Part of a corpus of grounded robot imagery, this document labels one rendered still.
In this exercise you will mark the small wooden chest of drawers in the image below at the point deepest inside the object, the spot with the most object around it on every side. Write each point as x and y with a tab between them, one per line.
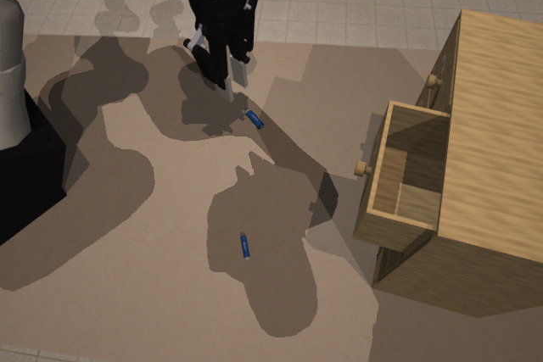
486	256

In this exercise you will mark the blue aa battery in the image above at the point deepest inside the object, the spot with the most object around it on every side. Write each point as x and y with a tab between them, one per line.
254	118

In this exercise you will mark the dark blue battery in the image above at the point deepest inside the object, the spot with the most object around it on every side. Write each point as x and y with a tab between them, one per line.
245	247

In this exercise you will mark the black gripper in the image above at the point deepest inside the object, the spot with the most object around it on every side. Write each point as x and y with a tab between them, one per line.
219	34

